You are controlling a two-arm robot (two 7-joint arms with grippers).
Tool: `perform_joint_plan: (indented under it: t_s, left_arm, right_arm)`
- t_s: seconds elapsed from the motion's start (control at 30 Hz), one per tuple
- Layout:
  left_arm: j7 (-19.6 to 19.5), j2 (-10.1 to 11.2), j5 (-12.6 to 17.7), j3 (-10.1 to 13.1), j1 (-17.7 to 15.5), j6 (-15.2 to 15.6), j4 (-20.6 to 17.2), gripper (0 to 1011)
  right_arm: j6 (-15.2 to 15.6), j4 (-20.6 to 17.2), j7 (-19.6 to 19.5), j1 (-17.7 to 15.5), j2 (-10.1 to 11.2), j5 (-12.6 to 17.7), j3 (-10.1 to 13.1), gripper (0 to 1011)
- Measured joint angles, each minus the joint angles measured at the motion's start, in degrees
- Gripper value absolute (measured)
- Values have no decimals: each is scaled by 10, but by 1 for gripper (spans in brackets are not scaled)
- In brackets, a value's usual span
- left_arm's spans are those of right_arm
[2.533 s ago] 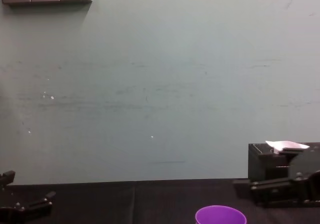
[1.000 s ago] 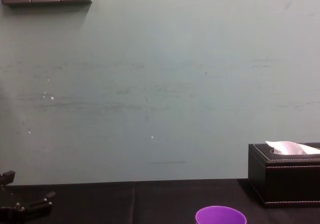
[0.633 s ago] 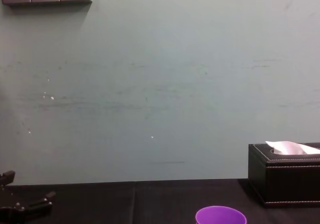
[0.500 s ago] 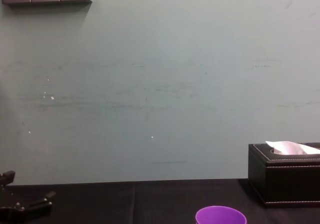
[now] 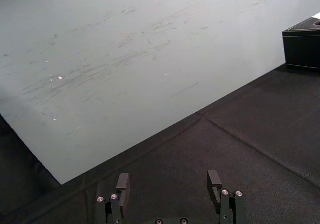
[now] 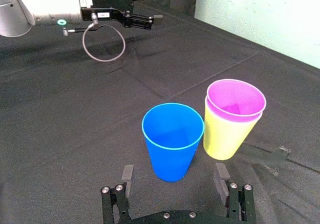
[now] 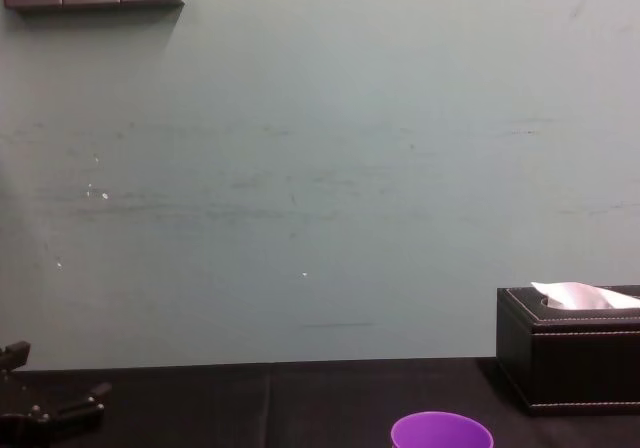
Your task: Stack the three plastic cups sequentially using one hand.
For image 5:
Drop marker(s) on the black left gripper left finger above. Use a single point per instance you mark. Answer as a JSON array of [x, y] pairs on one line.
[[117, 201]]

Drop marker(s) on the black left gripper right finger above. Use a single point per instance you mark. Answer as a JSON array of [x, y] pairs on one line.
[[226, 204]]

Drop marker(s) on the black table cloth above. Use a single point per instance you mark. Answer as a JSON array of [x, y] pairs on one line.
[[200, 164]]

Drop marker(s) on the black box with white stitching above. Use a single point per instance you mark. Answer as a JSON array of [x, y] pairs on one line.
[[302, 44]]

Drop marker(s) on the white tissue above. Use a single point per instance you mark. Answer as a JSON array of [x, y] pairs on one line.
[[316, 15]]

